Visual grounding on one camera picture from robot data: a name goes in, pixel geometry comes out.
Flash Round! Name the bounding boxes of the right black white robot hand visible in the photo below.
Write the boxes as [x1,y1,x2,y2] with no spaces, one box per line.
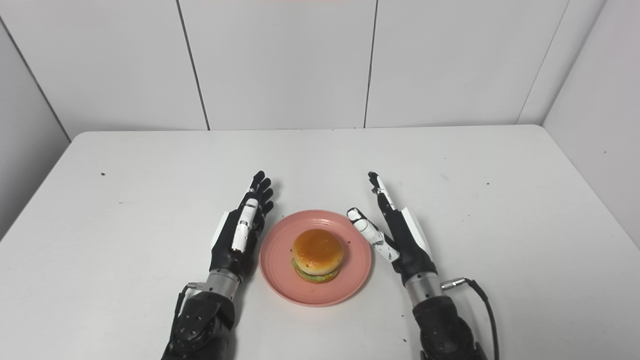
[346,171,438,287]

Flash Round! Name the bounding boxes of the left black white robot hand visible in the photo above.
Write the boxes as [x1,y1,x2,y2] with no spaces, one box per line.
[208,170,275,281]

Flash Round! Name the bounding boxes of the pink round plate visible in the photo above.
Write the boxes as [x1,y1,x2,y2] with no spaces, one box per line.
[259,209,373,308]

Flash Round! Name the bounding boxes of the toy hamburger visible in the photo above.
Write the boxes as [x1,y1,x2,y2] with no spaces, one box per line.
[291,228,346,284]

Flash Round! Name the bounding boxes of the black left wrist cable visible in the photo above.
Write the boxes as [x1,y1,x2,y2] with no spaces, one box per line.
[172,282,207,346]

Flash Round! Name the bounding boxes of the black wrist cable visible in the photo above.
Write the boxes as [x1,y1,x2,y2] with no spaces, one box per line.
[440,278,501,360]
[172,282,207,346]

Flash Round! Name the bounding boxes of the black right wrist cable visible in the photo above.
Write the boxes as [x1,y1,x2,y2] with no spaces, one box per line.
[440,278,501,360]

